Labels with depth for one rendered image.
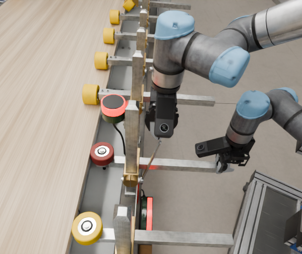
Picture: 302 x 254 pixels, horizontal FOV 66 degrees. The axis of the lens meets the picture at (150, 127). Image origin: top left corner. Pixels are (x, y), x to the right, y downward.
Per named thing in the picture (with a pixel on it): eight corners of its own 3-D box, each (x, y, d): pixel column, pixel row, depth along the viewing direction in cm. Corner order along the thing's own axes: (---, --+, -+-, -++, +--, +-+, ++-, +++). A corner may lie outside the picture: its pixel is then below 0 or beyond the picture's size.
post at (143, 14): (142, 86, 150) (147, 8, 115) (142, 90, 148) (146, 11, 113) (137, 86, 150) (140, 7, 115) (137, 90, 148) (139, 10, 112)
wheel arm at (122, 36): (198, 43, 132) (199, 37, 129) (198, 46, 129) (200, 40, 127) (108, 36, 130) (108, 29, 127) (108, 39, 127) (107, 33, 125)
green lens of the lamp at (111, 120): (126, 108, 64) (126, 102, 62) (124, 124, 60) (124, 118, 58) (104, 107, 63) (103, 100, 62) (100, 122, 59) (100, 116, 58)
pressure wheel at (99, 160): (116, 160, 91) (115, 141, 82) (113, 178, 85) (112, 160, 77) (95, 159, 90) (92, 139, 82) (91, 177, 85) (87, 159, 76)
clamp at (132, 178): (139, 155, 90) (140, 147, 86) (137, 187, 81) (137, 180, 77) (124, 154, 90) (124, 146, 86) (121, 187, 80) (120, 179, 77)
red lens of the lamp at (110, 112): (126, 101, 62) (126, 94, 60) (124, 117, 58) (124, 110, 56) (103, 100, 62) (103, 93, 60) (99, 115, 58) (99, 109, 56)
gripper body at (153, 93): (174, 104, 69) (181, 69, 60) (175, 125, 64) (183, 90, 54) (148, 102, 69) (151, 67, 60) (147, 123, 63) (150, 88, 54)
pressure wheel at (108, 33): (114, 25, 125) (112, 39, 123) (115, 34, 133) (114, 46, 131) (102, 24, 125) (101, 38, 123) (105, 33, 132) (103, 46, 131)
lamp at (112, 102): (126, 146, 76) (126, 94, 60) (125, 161, 72) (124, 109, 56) (108, 145, 76) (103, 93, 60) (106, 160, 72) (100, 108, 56)
